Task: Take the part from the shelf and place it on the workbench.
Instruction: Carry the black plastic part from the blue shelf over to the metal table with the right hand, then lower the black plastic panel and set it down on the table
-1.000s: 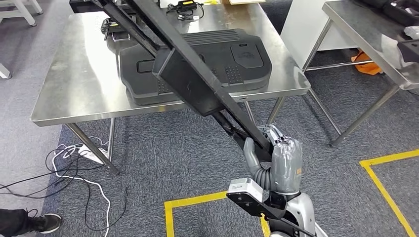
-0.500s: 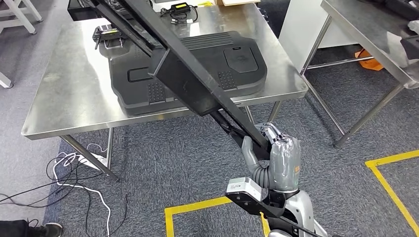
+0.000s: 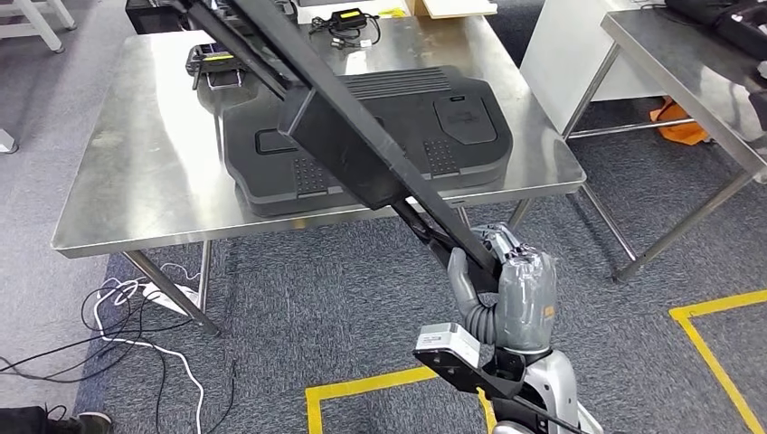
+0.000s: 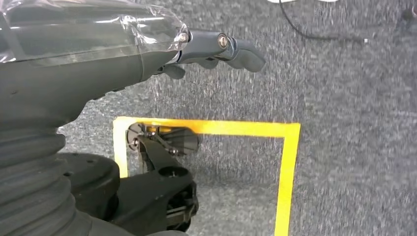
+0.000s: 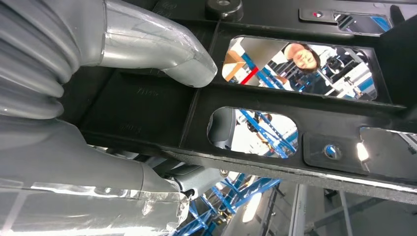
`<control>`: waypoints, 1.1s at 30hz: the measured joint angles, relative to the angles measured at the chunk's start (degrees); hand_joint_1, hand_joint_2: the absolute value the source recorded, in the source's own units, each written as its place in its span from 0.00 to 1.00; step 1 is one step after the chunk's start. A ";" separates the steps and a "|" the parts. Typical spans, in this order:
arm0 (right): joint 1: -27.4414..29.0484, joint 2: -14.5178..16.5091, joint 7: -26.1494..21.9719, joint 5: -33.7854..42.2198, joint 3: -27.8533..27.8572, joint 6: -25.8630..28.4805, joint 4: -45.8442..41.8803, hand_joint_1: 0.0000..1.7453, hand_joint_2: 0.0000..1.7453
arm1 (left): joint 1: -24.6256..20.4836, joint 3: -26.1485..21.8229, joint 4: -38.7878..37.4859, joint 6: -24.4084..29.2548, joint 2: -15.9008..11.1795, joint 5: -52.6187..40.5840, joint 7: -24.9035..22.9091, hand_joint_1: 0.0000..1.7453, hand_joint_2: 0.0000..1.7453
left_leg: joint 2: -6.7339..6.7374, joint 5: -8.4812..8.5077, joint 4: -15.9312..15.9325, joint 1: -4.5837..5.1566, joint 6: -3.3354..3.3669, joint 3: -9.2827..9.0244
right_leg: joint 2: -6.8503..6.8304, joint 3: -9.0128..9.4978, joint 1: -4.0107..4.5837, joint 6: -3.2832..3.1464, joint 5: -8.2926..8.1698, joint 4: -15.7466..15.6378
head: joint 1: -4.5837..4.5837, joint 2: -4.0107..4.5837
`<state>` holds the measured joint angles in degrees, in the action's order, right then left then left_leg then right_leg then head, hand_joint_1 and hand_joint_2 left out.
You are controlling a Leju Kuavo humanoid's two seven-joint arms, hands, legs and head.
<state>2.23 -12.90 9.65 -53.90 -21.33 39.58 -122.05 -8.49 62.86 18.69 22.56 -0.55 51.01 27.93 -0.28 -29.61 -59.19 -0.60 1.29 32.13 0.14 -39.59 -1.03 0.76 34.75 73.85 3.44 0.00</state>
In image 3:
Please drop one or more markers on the black bag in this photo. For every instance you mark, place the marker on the black bag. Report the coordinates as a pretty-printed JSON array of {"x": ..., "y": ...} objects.
[{"x": 731, "y": 24}]

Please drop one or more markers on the yellow tag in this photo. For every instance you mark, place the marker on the yellow tag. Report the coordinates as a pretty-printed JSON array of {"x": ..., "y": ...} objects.
[{"x": 392, "y": 12}]

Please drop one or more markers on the stainless steel workbench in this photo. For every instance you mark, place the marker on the stainless steel workbench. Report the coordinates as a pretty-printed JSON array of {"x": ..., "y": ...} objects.
[{"x": 150, "y": 150}]

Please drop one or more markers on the black remote controller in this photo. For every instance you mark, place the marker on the black remote controller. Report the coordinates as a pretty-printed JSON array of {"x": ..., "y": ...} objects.
[{"x": 213, "y": 60}]

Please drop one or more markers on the black power adapter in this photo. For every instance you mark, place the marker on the black power adapter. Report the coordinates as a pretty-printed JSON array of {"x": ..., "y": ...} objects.
[{"x": 347, "y": 18}]

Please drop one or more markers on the orange bag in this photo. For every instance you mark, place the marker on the orange bag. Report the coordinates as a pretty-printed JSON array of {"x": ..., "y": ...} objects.
[{"x": 677, "y": 129}]

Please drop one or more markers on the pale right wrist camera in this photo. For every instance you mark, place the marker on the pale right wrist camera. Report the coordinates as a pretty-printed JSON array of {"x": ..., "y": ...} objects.
[{"x": 446, "y": 341}]

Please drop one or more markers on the black equipment box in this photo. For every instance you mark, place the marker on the black equipment box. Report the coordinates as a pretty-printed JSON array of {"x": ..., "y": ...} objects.
[{"x": 150, "y": 15}]

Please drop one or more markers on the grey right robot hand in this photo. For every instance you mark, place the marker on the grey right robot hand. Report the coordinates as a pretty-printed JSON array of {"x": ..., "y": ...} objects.
[{"x": 527, "y": 299}]

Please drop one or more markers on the white power strip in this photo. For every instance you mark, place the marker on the white power strip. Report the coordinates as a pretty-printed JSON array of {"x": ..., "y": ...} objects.
[{"x": 174, "y": 299}]

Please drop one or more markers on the white frame table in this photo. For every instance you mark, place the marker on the white frame table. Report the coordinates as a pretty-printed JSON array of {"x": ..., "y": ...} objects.
[{"x": 36, "y": 21}]

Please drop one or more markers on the long black plastic part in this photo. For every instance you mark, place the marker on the long black plastic part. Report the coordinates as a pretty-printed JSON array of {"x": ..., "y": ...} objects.
[{"x": 335, "y": 144}]

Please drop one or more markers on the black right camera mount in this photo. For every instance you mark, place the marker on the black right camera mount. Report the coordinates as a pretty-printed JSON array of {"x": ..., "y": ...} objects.
[{"x": 467, "y": 374}]

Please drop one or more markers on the steel frame table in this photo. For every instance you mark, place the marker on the steel frame table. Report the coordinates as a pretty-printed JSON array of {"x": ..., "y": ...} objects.
[{"x": 671, "y": 60}]

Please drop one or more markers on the open cardboard box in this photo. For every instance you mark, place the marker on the open cardboard box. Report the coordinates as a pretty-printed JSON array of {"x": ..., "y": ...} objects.
[{"x": 455, "y": 7}]

